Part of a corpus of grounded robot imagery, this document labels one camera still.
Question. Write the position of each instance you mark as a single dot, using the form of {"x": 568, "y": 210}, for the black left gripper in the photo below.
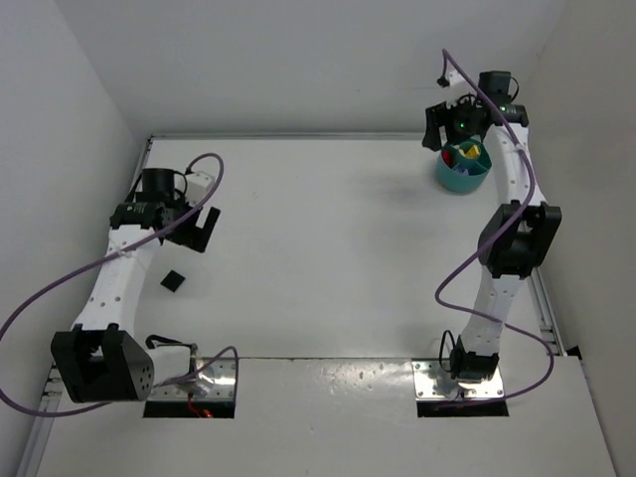
{"x": 189, "y": 229}

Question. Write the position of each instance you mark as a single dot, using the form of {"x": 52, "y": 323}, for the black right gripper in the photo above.
{"x": 442, "y": 121}

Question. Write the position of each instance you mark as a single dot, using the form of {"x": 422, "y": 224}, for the yellow lego brick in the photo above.
{"x": 470, "y": 150}

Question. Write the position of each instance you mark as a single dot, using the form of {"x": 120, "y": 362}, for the black lego brick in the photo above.
{"x": 173, "y": 280}

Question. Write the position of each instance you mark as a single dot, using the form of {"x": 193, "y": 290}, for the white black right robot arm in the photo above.
{"x": 516, "y": 239}

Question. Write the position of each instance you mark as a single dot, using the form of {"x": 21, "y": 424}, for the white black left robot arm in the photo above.
{"x": 99, "y": 359}

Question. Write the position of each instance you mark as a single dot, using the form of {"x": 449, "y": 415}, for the teal divided round container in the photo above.
{"x": 449, "y": 179}

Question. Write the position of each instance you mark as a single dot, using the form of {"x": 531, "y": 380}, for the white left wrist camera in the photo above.
{"x": 199, "y": 185}

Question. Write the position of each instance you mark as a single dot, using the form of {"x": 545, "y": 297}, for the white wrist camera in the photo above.
{"x": 199, "y": 185}
{"x": 451, "y": 80}

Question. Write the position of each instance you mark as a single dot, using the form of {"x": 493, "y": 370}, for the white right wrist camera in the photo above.
{"x": 451, "y": 80}

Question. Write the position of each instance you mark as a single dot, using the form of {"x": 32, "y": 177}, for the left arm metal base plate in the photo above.
{"x": 215, "y": 384}

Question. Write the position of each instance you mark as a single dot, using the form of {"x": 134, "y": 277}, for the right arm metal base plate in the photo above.
{"x": 432, "y": 384}

